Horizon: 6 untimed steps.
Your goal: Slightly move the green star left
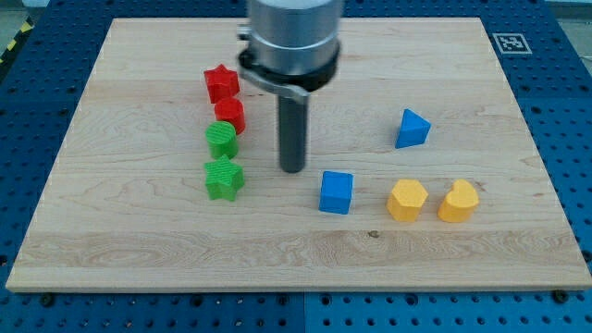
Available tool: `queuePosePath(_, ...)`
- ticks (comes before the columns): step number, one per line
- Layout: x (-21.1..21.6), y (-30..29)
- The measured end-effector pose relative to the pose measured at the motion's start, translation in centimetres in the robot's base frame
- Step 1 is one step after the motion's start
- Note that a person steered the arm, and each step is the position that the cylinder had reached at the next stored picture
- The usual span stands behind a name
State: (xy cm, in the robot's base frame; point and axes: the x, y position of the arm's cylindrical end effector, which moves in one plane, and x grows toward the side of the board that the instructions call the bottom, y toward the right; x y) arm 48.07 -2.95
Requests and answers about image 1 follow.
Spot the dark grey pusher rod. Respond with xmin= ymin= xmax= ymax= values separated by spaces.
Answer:
xmin=277 ymin=96 xmax=308 ymax=173

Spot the black clamp ring mount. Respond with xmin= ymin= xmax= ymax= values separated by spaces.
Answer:
xmin=237 ymin=25 xmax=340 ymax=105

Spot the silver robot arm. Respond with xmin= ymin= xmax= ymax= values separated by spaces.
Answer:
xmin=237 ymin=0 xmax=344 ymax=173

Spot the red star block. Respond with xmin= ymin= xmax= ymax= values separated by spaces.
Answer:
xmin=203 ymin=64 xmax=240 ymax=104

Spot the green star block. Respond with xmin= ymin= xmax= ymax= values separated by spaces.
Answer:
xmin=204 ymin=154 xmax=244 ymax=202

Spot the red cylinder block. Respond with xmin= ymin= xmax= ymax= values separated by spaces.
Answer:
xmin=214 ymin=97 xmax=246 ymax=134

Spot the green cylinder block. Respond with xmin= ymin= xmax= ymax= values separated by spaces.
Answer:
xmin=205 ymin=121 xmax=239 ymax=159

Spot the blue cube block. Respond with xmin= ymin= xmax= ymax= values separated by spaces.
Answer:
xmin=318 ymin=171 xmax=353 ymax=215

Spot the blue triangle block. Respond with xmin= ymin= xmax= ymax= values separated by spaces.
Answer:
xmin=395 ymin=109 xmax=431 ymax=149

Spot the wooden board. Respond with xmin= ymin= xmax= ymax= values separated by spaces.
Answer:
xmin=6 ymin=18 xmax=591 ymax=293

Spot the yellow hexagon block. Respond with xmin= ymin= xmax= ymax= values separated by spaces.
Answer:
xmin=386 ymin=179 xmax=428 ymax=222

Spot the yellow heart block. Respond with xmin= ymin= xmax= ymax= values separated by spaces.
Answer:
xmin=438 ymin=179 xmax=480 ymax=223

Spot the white fiducial marker tag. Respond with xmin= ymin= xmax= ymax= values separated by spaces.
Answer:
xmin=492 ymin=32 xmax=532 ymax=55

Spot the black bolt left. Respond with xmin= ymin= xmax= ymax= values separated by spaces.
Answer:
xmin=39 ymin=293 xmax=55 ymax=308

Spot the black bolt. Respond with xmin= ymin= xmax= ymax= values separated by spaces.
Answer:
xmin=551 ymin=290 xmax=570 ymax=304
xmin=39 ymin=293 xmax=55 ymax=308

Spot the black bolt right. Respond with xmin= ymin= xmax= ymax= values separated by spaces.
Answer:
xmin=551 ymin=290 xmax=570 ymax=304

